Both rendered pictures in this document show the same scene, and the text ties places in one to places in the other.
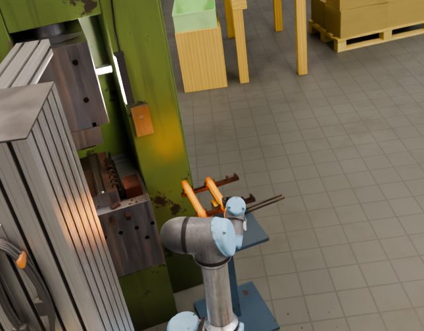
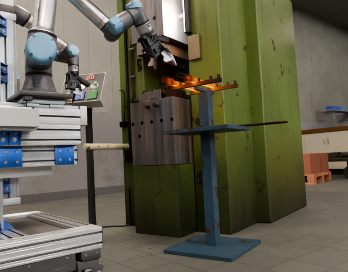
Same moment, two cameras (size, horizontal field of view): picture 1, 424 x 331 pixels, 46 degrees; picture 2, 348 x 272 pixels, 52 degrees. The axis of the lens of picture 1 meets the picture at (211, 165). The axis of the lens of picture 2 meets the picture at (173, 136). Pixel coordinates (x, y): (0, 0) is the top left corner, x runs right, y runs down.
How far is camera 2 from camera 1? 2.45 m
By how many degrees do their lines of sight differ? 59
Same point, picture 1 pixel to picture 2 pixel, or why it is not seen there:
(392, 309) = not seen: outside the picture
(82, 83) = (154, 6)
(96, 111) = (157, 26)
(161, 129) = (206, 57)
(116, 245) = (147, 133)
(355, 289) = not seen: outside the picture
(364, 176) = not seen: outside the picture
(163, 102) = (210, 34)
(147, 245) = (166, 141)
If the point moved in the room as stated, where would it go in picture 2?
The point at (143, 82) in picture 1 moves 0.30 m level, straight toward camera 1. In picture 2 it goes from (199, 18) to (170, 6)
